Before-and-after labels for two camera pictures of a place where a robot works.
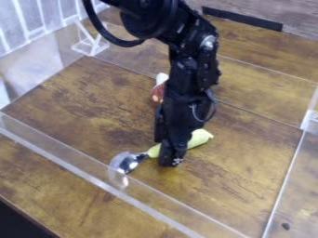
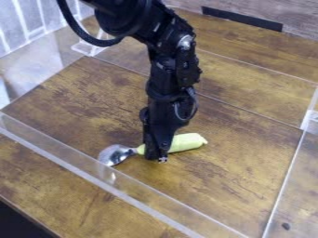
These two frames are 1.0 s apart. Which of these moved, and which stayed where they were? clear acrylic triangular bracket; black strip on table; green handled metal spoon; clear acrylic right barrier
Moved: green handled metal spoon
Stayed: clear acrylic right barrier; black strip on table; clear acrylic triangular bracket
